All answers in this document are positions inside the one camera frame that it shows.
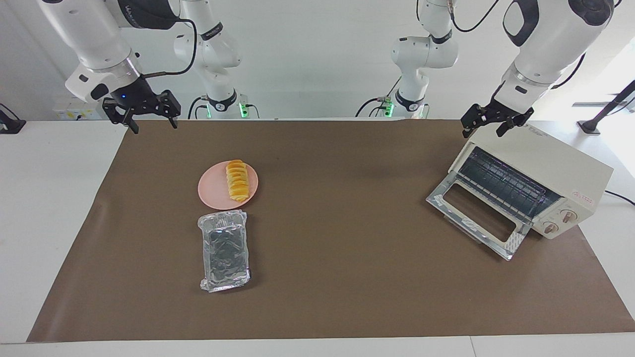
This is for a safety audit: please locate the aluminium foil tray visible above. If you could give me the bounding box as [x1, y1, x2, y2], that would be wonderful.
[197, 209, 253, 293]

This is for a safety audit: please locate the glass oven door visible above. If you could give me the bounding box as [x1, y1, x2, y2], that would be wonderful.
[426, 178, 531, 262]

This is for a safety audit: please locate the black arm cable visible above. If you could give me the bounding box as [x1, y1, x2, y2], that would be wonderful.
[449, 0, 502, 33]
[141, 17, 199, 80]

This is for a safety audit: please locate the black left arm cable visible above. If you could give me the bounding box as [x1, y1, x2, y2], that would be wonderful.
[449, 0, 502, 33]

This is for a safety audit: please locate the black clamp mount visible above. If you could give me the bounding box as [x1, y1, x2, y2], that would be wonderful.
[0, 103, 26, 134]

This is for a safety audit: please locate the black oven power cable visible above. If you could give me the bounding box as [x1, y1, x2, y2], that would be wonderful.
[604, 190, 635, 206]

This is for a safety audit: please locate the cream toaster oven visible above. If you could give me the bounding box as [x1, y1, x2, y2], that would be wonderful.
[426, 121, 615, 262]

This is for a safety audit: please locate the white wall socket box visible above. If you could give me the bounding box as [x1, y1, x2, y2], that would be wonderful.
[52, 97, 107, 120]

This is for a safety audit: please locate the pink round plate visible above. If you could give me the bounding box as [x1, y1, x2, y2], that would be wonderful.
[197, 161, 259, 210]

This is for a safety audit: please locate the sliced yellow bread loaf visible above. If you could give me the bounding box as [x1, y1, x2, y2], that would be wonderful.
[226, 160, 250, 202]

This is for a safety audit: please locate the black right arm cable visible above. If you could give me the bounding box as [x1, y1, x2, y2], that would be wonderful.
[141, 17, 199, 80]

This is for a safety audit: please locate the black base cable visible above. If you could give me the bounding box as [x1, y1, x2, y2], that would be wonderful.
[187, 96, 207, 119]
[355, 77, 397, 118]

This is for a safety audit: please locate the brown table mat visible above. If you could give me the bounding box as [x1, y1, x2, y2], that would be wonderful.
[26, 119, 635, 343]

